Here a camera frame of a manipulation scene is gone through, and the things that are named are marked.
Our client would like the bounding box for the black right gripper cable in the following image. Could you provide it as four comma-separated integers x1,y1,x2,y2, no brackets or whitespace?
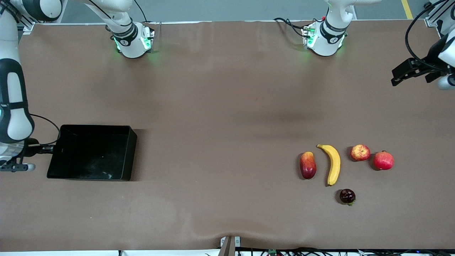
30,113,61,146

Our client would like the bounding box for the black right arm base cable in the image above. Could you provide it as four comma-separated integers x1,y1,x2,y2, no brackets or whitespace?
133,0,148,24

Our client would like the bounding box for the black plastic box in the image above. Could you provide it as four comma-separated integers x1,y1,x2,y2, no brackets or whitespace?
47,124,138,182

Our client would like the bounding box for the aluminium frame profile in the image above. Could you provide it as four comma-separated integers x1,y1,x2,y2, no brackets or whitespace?
14,0,68,35
425,0,455,29

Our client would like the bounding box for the red yellow mango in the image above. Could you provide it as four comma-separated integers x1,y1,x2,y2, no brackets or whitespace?
299,151,317,180

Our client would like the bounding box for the black arm base cable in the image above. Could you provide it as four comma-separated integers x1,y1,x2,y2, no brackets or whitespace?
133,0,148,24
273,17,307,38

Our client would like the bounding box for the red pomegranate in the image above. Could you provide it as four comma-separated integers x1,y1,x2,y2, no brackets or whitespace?
373,150,395,171

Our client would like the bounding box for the black left arm base cable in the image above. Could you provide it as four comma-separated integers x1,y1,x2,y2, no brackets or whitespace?
273,17,307,38

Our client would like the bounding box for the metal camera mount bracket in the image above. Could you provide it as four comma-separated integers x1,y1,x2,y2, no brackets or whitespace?
220,236,241,256

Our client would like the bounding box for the dark purple mangosteen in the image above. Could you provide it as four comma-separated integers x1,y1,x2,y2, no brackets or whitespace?
339,189,357,206

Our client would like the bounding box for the table cover mat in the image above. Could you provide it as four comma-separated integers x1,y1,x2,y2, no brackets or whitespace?
0,20,455,251

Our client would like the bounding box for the red yellow apple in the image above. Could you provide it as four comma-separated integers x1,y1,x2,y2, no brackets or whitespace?
350,144,371,162

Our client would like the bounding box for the yellow banana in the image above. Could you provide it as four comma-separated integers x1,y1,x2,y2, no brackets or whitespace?
317,144,341,186

